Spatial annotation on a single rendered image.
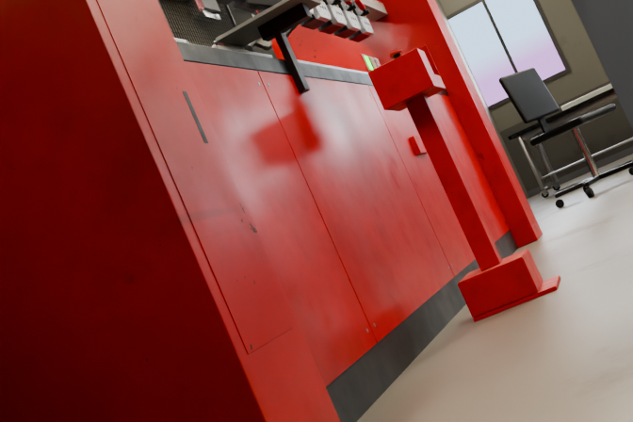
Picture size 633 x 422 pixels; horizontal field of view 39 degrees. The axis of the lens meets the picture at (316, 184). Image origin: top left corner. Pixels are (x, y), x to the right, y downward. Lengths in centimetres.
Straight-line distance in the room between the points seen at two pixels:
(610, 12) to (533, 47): 907
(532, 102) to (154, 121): 521
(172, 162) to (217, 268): 18
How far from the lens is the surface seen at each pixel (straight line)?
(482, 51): 1151
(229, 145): 188
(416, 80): 259
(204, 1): 255
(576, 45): 1130
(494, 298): 259
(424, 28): 458
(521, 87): 649
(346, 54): 468
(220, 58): 206
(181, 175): 143
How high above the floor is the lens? 34
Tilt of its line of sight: 5 degrees up
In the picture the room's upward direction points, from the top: 24 degrees counter-clockwise
